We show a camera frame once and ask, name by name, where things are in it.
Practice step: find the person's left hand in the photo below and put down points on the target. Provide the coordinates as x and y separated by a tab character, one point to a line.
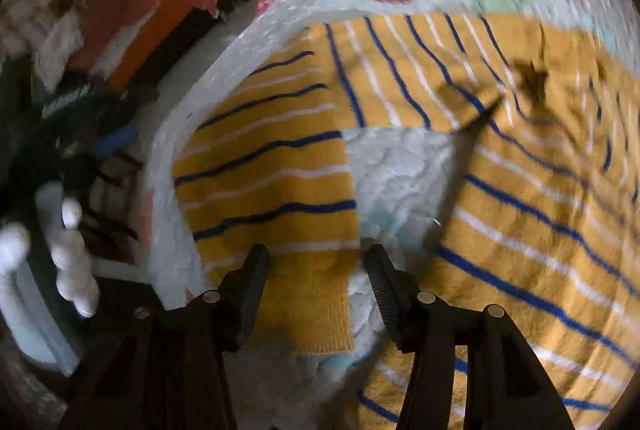
70	255

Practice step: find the white quilted patterned blanket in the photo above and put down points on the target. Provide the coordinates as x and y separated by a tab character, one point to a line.
400	170

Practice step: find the beige white checked cloth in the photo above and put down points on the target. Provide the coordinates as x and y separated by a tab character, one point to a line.
35	30

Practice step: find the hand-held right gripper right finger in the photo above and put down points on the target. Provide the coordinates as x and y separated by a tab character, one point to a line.
382	285

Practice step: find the yellow striped sweater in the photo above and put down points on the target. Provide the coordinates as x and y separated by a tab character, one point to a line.
525	220

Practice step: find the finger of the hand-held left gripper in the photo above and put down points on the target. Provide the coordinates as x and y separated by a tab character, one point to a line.
116	141

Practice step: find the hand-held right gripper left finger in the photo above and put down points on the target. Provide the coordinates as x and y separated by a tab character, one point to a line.
254	280

